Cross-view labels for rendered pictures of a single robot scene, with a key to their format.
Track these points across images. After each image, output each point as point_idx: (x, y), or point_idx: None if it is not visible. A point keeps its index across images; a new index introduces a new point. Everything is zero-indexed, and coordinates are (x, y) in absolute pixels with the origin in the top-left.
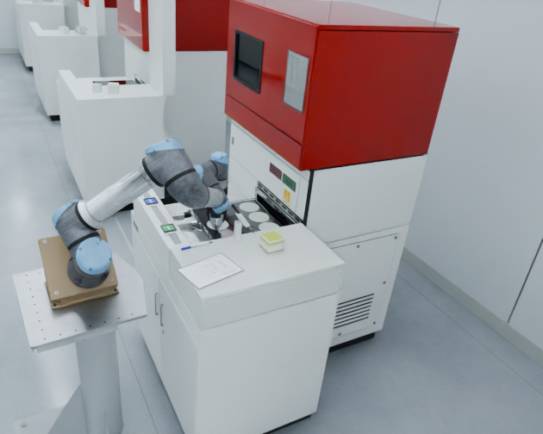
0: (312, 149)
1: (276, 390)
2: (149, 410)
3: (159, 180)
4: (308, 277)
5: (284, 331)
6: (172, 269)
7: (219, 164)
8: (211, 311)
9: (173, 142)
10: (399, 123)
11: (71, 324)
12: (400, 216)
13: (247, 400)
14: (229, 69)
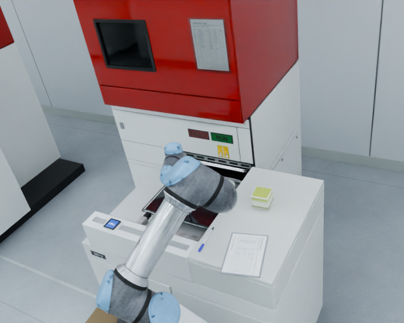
0: (245, 99)
1: (307, 311)
2: None
3: (197, 203)
4: (311, 209)
5: (306, 263)
6: (199, 273)
7: (178, 154)
8: (277, 288)
9: (192, 159)
10: (282, 43)
11: None
12: (295, 118)
13: None
14: (97, 60)
